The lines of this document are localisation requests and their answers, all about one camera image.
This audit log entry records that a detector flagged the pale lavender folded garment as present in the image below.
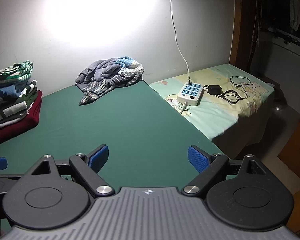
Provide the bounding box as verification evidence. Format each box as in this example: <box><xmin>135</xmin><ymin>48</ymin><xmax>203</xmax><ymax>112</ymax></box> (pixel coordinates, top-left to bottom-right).
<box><xmin>0</xmin><ymin>115</ymin><xmax>28</xmax><ymax>131</ymax></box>

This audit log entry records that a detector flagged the green table cloth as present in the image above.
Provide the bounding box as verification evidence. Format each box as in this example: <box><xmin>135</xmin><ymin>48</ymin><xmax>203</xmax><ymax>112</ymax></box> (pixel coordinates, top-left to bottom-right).
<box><xmin>0</xmin><ymin>80</ymin><xmax>224</xmax><ymax>240</ymax></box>

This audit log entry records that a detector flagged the wooden door frame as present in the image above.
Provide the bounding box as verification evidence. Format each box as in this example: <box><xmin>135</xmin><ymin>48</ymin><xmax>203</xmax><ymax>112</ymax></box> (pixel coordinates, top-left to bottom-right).
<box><xmin>229</xmin><ymin>0</ymin><xmax>263</xmax><ymax>75</ymax></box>

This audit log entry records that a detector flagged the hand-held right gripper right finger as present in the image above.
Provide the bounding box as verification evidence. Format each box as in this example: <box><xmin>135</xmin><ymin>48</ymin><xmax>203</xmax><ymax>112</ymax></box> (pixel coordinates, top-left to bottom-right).
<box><xmin>181</xmin><ymin>145</ymin><xmax>278</xmax><ymax>196</ymax></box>

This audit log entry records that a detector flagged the blue patterned folded sweater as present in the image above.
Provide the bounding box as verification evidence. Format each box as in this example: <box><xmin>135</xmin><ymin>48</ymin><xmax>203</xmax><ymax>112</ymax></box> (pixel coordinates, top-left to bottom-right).
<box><xmin>0</xmin><ymin>81</ymin><xmax>28</xmax><ymax>103</ymax></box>

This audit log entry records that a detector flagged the dark red folded sweater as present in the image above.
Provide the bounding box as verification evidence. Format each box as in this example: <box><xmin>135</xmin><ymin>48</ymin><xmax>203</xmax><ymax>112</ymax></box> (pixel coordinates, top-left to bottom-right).
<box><xmin>0</xmin><ymin>90</ymin><xmax>43</xmax><ymax>148</ymax></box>

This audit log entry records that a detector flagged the green white striped folded garment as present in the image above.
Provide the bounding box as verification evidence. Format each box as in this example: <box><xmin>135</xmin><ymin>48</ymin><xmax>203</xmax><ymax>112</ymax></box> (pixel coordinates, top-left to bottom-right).
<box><xmin>0</xmin><ymin>60</ymin><xmax>34</xmax><ymax>83</ymax></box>

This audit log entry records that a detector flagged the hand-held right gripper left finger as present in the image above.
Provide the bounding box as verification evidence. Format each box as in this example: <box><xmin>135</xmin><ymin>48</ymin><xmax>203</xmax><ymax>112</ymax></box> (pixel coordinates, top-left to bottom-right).
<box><xmin>20</xmin><ymin>144</ymin><xmax>115</xmax><ymax>198</ymax></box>

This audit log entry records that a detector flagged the green and white folded garment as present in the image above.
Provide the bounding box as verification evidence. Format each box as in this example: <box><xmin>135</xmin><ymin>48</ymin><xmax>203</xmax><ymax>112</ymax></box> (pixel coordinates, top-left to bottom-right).
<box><xmin>0</xmin><ymin>80</ymin><xmax>38</xmax><ymax>121</ymax></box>

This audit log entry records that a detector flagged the black power adapter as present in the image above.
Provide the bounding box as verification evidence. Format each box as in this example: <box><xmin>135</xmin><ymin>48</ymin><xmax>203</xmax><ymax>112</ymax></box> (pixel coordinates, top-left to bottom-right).
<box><xmin>207</xmin><ymin>85</ymin><xmax>222</xmax><ymax>96</ymax></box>

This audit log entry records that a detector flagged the grey blue knit sweater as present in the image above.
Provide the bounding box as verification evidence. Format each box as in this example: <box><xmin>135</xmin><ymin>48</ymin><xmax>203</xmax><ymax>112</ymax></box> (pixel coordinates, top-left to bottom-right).
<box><xmin>75</xmin><ymin>56</ymin><xmax>144</xmax><ymax>106</ymax></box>

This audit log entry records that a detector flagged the thin black cable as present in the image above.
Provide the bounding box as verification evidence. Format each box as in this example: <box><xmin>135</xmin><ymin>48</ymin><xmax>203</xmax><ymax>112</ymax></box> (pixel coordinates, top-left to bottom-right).
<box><xmin>229</xmin><ymin>76</ymin><xmax>252</xmax><ymax>101</ymax></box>

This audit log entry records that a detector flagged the hanging pale cloth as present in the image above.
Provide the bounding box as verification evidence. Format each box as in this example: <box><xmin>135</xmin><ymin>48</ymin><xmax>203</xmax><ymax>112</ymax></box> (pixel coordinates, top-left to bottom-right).
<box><xmin>289</xmin><ymin>0</ymin><xmax>300</xmax><ymax>32</ymax></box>

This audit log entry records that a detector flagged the printed bed sheet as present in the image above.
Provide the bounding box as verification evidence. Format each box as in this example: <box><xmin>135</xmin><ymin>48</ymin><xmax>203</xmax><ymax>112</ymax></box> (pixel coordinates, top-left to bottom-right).
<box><xmin>149</xmin><ymin>64</ymin><xmax>275</xmax><ymax>140</ymax></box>

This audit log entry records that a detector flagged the white power strip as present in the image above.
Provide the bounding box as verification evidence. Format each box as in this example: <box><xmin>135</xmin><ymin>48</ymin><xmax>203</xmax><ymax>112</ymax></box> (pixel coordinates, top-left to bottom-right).
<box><xmin>177</xmin><ymin>82</ymin><xmax>204</xmax><ymax>106</ymax></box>

